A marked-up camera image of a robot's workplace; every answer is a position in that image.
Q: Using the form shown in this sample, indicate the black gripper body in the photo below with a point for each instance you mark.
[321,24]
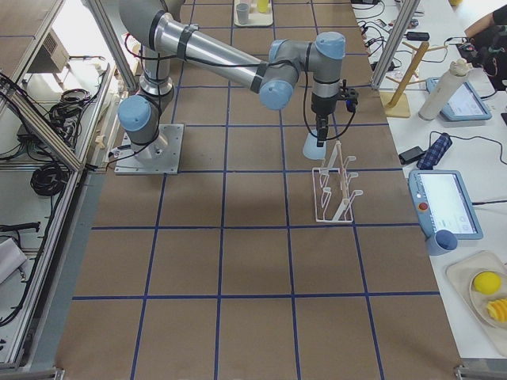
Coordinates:
[320,107]

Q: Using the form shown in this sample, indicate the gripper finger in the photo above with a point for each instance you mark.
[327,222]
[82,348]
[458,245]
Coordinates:
[321,129]

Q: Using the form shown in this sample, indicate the blue plastic cup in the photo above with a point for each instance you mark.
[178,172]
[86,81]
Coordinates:
[314,149]

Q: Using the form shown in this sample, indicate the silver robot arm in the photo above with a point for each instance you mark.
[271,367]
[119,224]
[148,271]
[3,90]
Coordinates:
[156,25]

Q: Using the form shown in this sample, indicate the yellow plastic cup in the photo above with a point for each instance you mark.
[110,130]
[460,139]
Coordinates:
[262,6]

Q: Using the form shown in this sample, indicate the grey plastic cup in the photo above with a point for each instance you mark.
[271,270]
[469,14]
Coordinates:
[242,13]

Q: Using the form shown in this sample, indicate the wooden stand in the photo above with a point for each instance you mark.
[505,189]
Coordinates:
[396,103]

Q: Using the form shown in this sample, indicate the cream plastic tray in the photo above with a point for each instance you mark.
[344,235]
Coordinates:
[256,19]

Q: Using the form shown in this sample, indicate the black power adapter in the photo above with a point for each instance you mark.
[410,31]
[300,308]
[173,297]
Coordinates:
[417,36]

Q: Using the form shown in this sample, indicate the plaid fabric pouch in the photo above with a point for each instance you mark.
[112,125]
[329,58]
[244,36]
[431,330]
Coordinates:
[435,152]

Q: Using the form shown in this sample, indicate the cream cylindrical bottle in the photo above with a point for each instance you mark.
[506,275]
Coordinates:
[445,87]

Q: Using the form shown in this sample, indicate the blue teach pendant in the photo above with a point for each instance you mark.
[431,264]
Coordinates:
[465,105]
[444,209]

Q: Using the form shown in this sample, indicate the cream tray with fruit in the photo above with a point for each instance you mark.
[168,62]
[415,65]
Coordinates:
[460,276]

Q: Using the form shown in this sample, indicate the yellow lemon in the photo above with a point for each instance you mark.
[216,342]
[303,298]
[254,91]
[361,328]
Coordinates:
[487,283]

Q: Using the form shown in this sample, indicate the yellow sliced fruit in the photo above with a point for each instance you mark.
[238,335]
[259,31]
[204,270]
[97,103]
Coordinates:
[497,309]

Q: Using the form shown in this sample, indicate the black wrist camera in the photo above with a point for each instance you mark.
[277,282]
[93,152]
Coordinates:
[349,96]

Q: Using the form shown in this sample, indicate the white wire rack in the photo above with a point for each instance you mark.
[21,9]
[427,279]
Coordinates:
[333,198]

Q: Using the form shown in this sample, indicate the aluminium frame post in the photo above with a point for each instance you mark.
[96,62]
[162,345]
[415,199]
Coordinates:
[405,14]

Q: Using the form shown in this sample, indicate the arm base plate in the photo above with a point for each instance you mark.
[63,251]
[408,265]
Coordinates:
[161,156]

